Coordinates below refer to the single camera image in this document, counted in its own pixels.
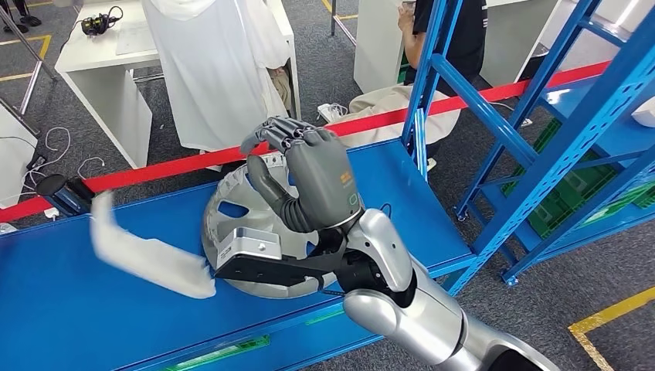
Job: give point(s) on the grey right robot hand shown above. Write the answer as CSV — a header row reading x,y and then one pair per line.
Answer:
x,y
322,179

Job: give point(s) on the silver wheel hubcap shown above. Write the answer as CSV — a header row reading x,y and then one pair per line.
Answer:
x,y
251,220

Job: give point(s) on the white plastic trim part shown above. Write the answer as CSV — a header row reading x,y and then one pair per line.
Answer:
x,y
153,266
646,112

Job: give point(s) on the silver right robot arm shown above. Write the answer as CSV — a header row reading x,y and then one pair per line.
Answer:
x,y
424,317

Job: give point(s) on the blue metal shelf rack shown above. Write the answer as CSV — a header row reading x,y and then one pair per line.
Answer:
x,y
573,100
102,317

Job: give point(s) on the white power strip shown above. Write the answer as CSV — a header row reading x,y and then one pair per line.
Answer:
x,y
327,111

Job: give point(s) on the beige bag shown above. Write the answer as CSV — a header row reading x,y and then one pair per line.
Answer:
x,y
280,87

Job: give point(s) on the green plastic crate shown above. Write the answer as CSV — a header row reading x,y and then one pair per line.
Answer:
x,y
325,317
573,199
645,196
225,353

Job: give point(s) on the red barrier belt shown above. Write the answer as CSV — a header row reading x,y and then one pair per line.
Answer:
x,y
153,171

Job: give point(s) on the person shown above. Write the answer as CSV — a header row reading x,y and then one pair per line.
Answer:
x,y
460,41
28,20

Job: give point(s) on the white table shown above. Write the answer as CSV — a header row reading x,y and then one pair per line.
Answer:
x,y
102,56
511,41

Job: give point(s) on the white plug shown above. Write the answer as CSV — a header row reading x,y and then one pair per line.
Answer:
x,y
51,213

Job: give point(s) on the black power adapter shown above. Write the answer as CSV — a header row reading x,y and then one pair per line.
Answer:
x,y
37,163

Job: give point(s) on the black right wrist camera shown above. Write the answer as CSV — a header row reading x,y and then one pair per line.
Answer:
x,y
256,271

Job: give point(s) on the metal frame leg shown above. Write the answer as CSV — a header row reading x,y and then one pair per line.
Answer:
x,y
333,18

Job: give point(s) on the black barrier post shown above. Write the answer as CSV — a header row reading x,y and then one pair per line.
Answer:
x,y
65,197

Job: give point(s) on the chrome metal frame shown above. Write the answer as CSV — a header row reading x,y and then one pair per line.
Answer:
x,y
31,87

